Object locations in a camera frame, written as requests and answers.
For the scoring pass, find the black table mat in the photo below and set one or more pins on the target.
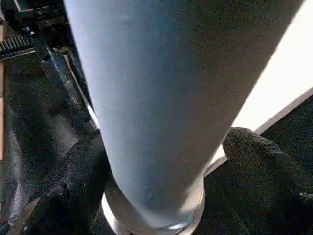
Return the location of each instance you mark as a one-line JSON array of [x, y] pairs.
[[31, 117]]

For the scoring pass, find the white plastic table leg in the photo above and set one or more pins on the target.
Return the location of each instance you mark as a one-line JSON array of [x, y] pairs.
[[159, 98]]

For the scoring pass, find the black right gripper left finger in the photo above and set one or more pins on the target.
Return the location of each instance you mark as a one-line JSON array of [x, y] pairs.
[[73, 176]]

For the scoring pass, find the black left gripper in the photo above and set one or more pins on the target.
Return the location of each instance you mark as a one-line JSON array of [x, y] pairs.
[[29, 24]]

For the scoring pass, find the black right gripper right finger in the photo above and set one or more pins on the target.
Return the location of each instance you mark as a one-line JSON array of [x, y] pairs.
[[264, 176]]

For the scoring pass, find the white plastic table top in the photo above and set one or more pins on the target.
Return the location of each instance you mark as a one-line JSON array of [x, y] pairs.
[[281, 73]]

